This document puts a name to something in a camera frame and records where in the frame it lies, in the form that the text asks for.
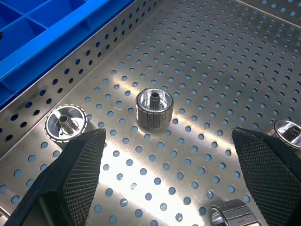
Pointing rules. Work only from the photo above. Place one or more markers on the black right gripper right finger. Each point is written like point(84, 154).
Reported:
point(263, 169)

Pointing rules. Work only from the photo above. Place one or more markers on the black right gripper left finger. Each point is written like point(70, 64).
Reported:
point(77, 171)

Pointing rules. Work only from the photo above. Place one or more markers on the blue plastic crate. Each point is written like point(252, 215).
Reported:
point(35, 30)

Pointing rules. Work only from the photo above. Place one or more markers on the perforated stainless steel tray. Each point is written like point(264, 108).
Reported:
point(188, 94)

